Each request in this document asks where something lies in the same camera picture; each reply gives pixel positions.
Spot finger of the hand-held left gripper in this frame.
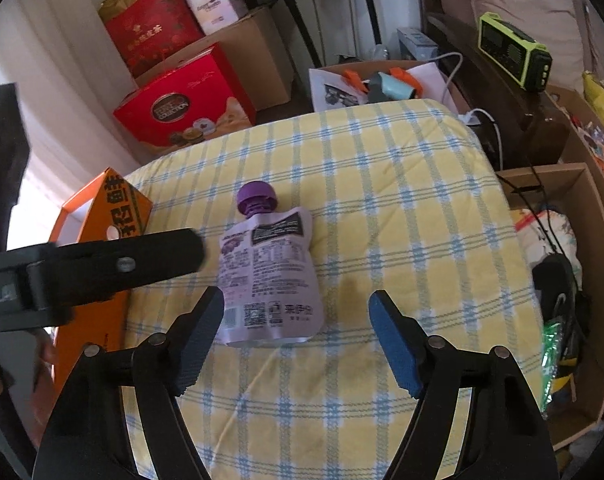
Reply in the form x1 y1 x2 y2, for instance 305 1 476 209
27 228 206 311

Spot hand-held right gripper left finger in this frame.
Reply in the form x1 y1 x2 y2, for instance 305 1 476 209
32 286 226 480

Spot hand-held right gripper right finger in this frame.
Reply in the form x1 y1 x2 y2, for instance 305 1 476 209
368 290 555 480

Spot orange cardboard box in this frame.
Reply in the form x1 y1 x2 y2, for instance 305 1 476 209
52 166 155 396

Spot purple capped drink pouch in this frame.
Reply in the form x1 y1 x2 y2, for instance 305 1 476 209
217 181 325 347

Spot person's left hand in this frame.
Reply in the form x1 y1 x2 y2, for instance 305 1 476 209
0 332 59 403

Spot yellow plaid blanket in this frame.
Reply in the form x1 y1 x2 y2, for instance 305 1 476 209
117 99 545 480

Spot green plastic wrapper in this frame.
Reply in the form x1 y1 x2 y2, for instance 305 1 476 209
542 322 563 411

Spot white curtain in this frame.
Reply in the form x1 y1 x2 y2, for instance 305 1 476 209
0 5 143 261

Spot red chocolate gift box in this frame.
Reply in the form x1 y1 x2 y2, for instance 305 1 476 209
113 42 257 156

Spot white printed bag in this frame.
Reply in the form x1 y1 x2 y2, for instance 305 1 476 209
512 210 580 271

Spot large brown cardboard box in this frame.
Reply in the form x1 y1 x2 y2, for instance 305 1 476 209
137 5 293 111

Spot red gold gift bag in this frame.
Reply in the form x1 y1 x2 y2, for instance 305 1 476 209
99 0 205 78

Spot open cardboard bin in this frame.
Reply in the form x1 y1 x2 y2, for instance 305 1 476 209
496 162 604 451

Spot printed paper sheet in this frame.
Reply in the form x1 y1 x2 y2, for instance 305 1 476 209
309 67 367 111

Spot light blue cylinder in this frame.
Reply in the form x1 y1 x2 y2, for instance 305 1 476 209
382 76 413 101

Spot dark wooden headboard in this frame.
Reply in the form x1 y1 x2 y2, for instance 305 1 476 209
424 12 572 171

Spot cardboard box with colourful items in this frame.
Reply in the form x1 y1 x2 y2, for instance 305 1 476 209
546 85 604 221

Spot white tissue pack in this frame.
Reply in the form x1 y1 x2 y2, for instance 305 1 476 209
183 0 249 36

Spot open cardboard box with tools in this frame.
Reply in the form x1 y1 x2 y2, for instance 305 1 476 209
309 59 455 111

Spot grey blue box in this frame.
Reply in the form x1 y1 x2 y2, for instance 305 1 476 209
397 27 440 61

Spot green black radio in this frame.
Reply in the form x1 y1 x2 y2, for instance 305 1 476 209
478 12 553 92

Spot yellow packet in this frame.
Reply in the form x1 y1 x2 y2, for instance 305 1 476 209
582 71 604 126

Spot black device with cable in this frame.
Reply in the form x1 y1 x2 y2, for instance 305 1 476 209
532 255 590 331

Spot grey tool handle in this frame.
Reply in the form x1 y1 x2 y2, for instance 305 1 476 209
369 72 395 103

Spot white charging cable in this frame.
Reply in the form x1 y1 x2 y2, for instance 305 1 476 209
443 52 496 128

